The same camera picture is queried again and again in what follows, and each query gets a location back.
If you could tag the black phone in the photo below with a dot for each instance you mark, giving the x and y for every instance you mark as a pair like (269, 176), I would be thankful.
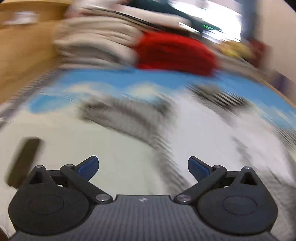
(23, 160)

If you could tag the dark red plush pillow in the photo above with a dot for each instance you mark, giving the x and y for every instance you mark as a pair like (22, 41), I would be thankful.
(260, 52)

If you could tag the yellow plush toys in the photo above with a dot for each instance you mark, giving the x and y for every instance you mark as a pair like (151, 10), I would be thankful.
(235, 50)

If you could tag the red folded blanket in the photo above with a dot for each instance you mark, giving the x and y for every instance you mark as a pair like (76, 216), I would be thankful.
(166, 51)

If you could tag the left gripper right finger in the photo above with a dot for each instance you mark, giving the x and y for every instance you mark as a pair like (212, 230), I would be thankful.
(207, 177)

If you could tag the blue patterned bed sheet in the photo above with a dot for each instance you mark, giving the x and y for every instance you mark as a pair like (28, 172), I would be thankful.
(53, 113)

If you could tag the black white striped hoodie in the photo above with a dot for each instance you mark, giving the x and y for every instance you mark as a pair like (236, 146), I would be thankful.
(149, 142)

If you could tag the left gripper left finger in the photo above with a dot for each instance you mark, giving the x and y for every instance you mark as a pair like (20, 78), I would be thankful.
(78, 177)

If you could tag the cream folded blanket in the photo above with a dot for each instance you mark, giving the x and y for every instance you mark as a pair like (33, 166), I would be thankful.
(101, 42)

